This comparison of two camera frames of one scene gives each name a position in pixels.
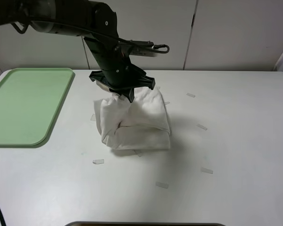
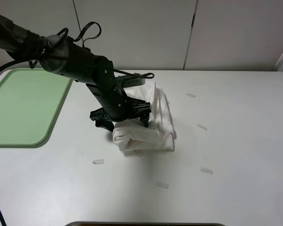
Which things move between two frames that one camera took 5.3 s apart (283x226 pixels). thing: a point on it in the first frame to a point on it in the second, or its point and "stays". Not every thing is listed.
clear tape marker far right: x=191 y=95 stays
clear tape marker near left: x=98 y=161 stays
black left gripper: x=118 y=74 to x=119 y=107
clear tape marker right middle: x=202 y=126 stays
